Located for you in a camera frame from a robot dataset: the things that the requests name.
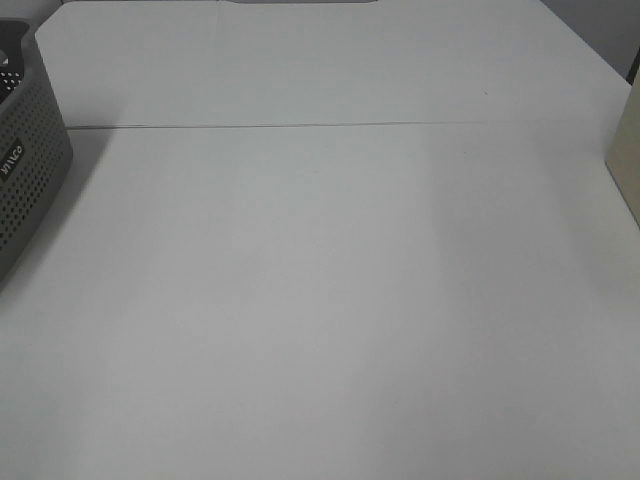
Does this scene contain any grey perforated laundry basket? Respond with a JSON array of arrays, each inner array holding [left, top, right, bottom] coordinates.
[[1, 17, 73, 281]]

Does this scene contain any beige box at right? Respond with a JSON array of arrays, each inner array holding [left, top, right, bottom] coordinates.
[[605, 76, 640, 224]]

